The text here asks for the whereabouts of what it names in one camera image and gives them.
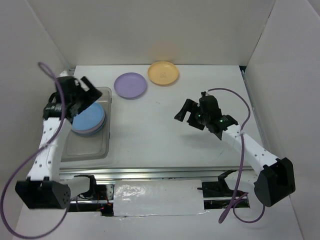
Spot pink plate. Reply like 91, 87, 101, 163
72, 121, 105, 135

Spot blue plate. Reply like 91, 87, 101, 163
72, 102, 106, 132

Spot purple plate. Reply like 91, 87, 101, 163
113, 72, 148, 99

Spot orange plate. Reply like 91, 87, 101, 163
147, 61, 179, 86

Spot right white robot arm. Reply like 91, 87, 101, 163
174, 95, 296, 207

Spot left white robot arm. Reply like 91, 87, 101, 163
15, 76, 102, 210

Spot clear plastic bin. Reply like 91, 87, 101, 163
61, 87, 112, 162

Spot white taped cover panel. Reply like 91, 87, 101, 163
113, 179, 205, 217

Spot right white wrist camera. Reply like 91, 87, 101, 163
201, 91, 209, 97

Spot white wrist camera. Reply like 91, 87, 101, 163
58, 70, 74, 78
201, 91, 209, 97

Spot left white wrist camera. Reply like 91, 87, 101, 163
58, 70, 74, 78

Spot aluminium rail frame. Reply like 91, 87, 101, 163
59, 67, 279, 181

